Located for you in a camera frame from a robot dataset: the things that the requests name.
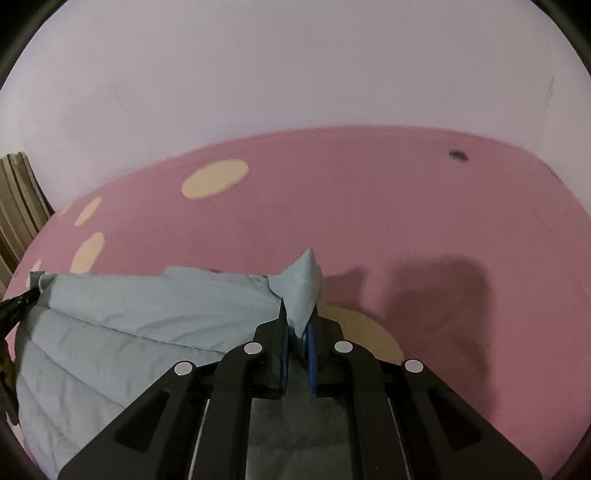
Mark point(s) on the striped upright mattress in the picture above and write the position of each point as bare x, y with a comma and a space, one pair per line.
21, 207

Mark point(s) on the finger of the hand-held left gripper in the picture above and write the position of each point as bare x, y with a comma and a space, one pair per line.
16, 307

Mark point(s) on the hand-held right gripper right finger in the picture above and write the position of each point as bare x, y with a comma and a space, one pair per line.
312, 364

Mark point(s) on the bed with pink dotted sheet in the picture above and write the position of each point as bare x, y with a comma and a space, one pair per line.
369, 207

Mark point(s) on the light blue puffer jacket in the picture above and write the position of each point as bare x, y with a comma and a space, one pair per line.
138, 314

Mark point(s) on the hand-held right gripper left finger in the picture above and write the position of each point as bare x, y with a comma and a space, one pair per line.
284, 369

